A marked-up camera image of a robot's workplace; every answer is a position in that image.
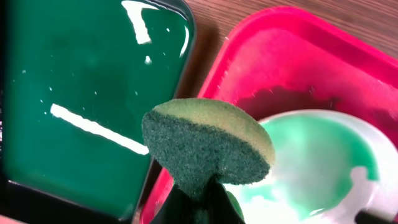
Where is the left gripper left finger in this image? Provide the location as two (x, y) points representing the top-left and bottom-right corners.
(150, 185), (195, 224)

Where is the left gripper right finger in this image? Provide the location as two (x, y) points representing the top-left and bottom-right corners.
(198, 180), (245, 224)

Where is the green yellow sponge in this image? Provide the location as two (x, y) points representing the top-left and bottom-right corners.
(142, 98), (275, 201)

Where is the white plate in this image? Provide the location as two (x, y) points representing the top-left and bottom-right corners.
(225, 110), (397, 223)

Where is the red plastic tray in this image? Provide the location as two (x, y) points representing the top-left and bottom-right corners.
(138, 5), (398, 224)

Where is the dark green tray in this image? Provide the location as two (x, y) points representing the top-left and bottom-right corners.
(1, 0), (196, 223)

